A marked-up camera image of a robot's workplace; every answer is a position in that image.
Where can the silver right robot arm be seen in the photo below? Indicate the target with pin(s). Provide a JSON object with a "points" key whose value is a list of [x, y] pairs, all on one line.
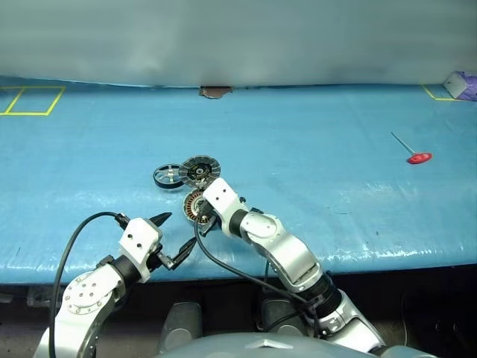
{"points": [[290, 253]]}

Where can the purple tissue pack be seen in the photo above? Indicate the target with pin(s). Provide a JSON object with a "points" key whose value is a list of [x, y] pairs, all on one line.
{"points": [[464, 86]]}

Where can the blue table cover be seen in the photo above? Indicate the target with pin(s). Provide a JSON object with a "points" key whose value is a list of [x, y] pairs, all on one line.
{"points": [[298, 186]]}

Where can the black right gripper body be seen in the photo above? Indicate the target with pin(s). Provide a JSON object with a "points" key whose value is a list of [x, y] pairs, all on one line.
{"points": [[209, 225]]}

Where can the round silver motor lid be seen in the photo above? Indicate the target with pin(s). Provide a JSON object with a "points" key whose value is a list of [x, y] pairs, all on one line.
{"points": [[199, 171]]}

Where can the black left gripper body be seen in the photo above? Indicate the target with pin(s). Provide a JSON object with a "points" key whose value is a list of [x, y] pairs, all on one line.
{"points": [[156, 257]]}

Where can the grey rounded robot leg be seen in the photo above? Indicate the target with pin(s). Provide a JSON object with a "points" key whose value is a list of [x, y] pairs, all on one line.
{"points": [[182, 324], [279, 315]]}

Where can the motor housing with copper windings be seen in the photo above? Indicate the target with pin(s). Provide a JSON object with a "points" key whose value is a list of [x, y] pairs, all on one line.
{"points": [[193, 207]]}

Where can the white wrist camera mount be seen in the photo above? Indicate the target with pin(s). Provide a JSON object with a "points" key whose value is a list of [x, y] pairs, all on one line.
{"points": [[139, 238], [221, 199]]}

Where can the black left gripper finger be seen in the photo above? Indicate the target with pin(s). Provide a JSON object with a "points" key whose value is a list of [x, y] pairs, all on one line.
{"points": [[161, 219], [186, 250]]}

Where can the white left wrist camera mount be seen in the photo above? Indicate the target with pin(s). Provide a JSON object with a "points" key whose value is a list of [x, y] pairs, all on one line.
{"points": [[139, 238]]}

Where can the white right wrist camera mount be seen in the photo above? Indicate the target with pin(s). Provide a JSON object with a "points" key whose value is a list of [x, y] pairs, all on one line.
{"points": [[221, 199]]}

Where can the brown torn patch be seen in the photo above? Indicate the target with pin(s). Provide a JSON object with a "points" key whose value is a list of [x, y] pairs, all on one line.
{"points": [[215, 92]]}

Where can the grey robot torso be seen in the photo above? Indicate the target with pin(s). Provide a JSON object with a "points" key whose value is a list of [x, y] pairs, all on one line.
{"points": [[268, 347]]}

